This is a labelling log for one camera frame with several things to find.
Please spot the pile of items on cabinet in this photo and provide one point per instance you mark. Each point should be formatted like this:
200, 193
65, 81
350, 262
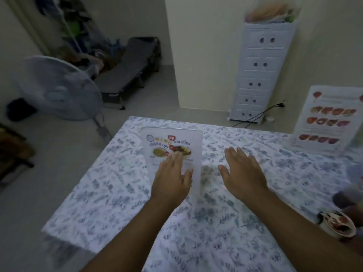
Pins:
272, 12

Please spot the grey folding cot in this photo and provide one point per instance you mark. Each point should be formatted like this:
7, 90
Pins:
129, 70

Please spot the person's left forearm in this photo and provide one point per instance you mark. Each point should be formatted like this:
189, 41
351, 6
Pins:
133, 237

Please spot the dark wooden furniture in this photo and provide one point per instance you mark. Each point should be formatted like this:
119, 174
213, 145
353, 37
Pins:
14, 154

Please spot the hanging clothes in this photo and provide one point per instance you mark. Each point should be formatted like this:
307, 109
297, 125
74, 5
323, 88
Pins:
76, 33

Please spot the large laminated menu sheet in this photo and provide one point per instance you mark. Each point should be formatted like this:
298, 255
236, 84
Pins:
327, 120

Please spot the black bag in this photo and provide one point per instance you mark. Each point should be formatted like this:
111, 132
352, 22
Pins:
20, 109

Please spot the person's right forearm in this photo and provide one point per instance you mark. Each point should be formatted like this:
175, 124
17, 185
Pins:
300, 232

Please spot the white drawer cabinet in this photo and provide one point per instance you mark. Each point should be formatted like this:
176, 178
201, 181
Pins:
262, 73

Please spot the rolled printed paper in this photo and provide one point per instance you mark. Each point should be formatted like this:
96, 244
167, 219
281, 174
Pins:
337, 223

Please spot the floral white tablecloth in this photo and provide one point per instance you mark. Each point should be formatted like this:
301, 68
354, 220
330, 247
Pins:
198, 212

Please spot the person's left hand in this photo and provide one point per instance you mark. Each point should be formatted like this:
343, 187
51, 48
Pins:
169, 182

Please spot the person's right hand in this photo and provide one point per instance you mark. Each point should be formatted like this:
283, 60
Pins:
243, 174

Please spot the white standing fan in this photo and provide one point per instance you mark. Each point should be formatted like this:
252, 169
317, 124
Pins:
61, 89

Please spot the clear acrylic menu stand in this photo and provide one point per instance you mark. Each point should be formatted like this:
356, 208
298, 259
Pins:
177, 150

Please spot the person's right thumb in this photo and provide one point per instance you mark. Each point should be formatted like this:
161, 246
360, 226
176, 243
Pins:
224, 174

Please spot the person's left thumb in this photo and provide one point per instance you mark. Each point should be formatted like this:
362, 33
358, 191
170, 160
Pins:
187, 178

